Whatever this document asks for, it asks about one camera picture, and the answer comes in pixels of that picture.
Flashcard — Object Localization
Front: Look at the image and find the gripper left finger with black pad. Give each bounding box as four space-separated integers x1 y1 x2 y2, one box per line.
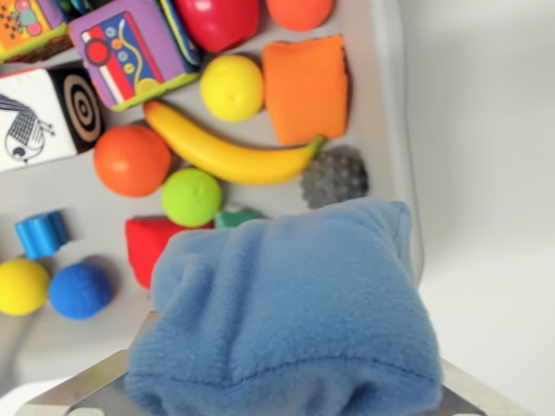
21 311 166 416

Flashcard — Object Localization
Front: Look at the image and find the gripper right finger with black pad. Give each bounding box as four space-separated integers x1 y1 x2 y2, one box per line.
433 359 537 416

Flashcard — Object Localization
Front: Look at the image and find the light blue plush pillow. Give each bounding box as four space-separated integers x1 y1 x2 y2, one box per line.
124 197 444 416

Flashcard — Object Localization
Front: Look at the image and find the grey plastic bin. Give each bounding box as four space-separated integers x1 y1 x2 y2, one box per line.
0 0 426 391

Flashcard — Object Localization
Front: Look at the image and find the blue fuzzy ball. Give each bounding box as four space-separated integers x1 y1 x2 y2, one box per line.
48 262 114 321

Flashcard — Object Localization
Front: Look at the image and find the yellow foam ball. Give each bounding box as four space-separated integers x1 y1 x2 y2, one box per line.
199 55 265 123
0 258 51 316

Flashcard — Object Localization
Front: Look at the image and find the red plush block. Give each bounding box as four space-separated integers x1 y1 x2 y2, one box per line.
125 215 214 290

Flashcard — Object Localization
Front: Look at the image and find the blue plastic block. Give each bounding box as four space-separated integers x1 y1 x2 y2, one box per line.
14 210 71 262

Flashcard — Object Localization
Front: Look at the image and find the green foam ball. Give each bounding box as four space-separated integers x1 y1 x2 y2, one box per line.
160 167 224 228

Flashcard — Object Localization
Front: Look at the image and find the teal green block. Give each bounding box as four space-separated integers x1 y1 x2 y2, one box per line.
214 206 266 231

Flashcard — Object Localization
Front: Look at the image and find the orange toy fruit ball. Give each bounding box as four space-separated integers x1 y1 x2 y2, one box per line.
93 125 173 198

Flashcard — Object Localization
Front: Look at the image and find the grey bumpy rubber ball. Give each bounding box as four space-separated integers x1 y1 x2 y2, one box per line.
299 146 370 210

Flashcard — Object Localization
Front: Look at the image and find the yellow toy banana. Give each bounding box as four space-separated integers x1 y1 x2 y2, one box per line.
142 100 327 186

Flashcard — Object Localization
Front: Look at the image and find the white fabric cube with bird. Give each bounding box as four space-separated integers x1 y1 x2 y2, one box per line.
0 62 106 173

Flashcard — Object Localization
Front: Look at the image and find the purple fabric cube striped truck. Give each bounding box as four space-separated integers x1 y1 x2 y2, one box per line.
68 0 201 113

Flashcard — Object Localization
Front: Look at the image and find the orange plush cube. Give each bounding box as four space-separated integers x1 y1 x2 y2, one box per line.
261 35 351 146

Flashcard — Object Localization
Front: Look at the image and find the red toy apple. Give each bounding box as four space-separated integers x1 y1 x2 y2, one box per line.
173 0 262 54

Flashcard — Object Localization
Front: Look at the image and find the orange foam ball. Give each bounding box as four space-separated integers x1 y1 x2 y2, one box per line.
264 0 336 33

